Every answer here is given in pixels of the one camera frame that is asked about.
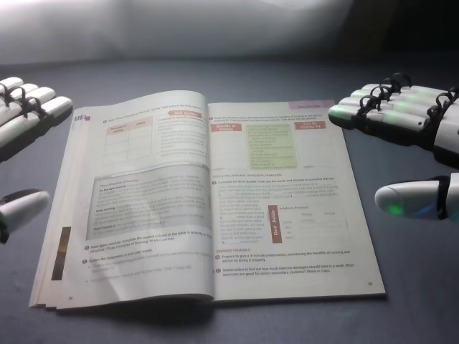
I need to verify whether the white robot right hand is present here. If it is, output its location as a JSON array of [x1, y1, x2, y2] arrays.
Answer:
[[328, 72, 459, 224]]

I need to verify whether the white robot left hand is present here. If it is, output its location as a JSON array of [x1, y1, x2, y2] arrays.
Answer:
[[0, 77, 75, 245]]

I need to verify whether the grey table cloth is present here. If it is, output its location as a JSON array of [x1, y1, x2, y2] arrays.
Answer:
[[0, 57, 459, 344]]

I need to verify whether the white backdrop sheet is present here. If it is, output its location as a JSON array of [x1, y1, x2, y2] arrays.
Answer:
[[0, 0, 459, 69]]

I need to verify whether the open textbook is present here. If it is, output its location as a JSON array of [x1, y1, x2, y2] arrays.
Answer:
[[28, 91, 388, 315]]

